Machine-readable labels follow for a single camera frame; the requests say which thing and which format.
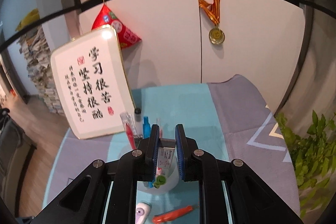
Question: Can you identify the gold medal striped ribbon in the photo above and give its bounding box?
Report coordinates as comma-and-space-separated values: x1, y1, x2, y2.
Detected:
198, 0, 225, 46

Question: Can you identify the green potted plant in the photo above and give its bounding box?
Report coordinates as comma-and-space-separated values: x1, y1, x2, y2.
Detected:
276, 111, 335, 218

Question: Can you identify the stack of papers on floor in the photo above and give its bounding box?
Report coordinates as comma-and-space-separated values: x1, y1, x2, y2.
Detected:
17, 26, 65, 116

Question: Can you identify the dark sofa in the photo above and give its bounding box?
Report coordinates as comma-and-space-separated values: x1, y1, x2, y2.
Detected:
0, 108, 35, 217

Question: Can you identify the white purple correction tape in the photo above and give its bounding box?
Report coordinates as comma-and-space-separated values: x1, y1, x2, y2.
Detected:
135, 202, 151, 224

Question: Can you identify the black capped pen in cup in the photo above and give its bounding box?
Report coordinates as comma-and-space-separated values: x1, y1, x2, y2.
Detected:
134, 107, 143, 138

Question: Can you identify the framed white calligraphy sign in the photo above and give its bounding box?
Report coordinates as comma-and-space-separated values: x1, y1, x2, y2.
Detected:
50, 25, 135, 139

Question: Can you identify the red hanging paper ornament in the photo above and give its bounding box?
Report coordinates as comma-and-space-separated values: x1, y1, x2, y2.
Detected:
91, 4, 142, 50

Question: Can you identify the translucent white pen cup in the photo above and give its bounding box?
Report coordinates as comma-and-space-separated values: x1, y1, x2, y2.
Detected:
138, 138, 179, 195

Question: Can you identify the orange pen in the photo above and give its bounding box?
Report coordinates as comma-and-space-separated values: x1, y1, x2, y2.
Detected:
151, 205, 198, 223

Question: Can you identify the green white pen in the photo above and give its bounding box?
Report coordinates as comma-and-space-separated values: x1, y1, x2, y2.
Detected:
153, 138, 179, 192

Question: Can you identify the blue pen in cup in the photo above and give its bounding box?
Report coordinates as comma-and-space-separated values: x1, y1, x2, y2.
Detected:
143, 116, 151, 139

